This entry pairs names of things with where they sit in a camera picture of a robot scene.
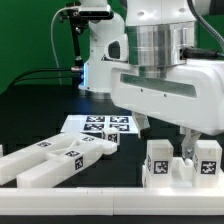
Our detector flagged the white L-shaped wall fence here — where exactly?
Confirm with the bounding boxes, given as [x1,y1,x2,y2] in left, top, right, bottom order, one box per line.
[0,145,224,217]

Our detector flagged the white block left edge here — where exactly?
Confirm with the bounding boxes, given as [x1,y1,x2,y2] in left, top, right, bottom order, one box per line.
[0,145,3,157]

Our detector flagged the white chair back frame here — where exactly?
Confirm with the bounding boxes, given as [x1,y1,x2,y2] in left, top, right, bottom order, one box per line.
[0,133,117,188]

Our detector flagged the white marker base sheet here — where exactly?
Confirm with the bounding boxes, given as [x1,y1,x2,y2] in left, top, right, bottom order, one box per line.
[61,115,138,134]

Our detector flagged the black cables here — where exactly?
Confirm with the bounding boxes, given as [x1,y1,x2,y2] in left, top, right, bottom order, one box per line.
[7,68,84,94]

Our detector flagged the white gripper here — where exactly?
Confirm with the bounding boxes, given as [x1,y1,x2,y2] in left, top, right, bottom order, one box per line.
[104,33,224,159]

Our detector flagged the black camera on stand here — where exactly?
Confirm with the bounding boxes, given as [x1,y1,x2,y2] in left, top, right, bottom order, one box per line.
[59,2,114,23]

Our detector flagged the white chair seat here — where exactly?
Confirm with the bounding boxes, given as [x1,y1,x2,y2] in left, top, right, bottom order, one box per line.
[142,157,224,189]

